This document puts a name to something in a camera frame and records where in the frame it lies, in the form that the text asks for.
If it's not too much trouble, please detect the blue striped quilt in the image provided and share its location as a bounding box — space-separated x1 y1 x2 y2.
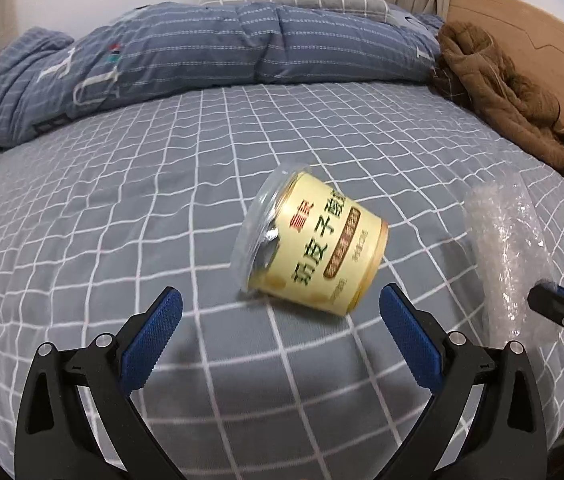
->
0 1 445 148

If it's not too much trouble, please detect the bubble wrap roll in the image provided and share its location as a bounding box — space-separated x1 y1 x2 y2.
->
464 175 564 346

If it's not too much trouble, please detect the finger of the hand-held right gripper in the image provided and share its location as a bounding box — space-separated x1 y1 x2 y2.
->
529 281 564 326

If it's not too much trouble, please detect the grey checked bed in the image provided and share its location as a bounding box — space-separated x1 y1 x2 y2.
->
0 80 564 480

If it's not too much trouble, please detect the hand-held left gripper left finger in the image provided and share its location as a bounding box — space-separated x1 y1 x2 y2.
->
14 286 183 480

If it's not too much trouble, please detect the wooden headboard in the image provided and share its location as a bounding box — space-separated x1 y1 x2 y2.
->
444 0 564 201

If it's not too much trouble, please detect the yellow yogurt cup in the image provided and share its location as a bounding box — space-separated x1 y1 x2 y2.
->
229 162 390 317

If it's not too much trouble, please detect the brown jacket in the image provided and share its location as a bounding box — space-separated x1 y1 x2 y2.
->
432 21 564 188

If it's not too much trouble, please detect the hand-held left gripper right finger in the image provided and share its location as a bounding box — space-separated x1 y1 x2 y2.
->
380 283 547 480

